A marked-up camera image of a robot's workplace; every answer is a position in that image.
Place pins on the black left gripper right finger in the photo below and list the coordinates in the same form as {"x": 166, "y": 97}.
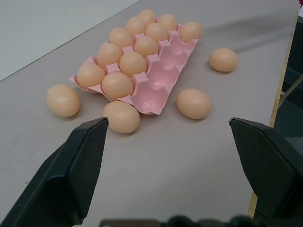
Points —
{"x": 270, "y": 165}

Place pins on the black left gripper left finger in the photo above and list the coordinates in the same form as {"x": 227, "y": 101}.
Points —
{"x": 68, "y": 170}

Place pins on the pink plastic egg tray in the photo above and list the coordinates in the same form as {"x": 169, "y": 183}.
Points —
{"x": 154, "y": 71}

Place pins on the beige egg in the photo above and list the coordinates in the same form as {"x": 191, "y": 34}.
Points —
{"x": 90, "y": 76}
{"x": 168, "y": 21}
{"x": 121, "y": 37}
{"x": 135, "y": 25}
{"x": 146, "y": 46}
{"x": 117, "y": 85}
{"x": 190, "y": 31}
{"x": 121, "y": 117}
{"x": 156, "y": 31}
{"x": 148, "y": 16}
{"x": 109, "y": 55}
{"x": 63, "y": 100}
{"x": 193, "y": 103}
{"x": 132, "y": 63}
{"x": 223, "y": 59}

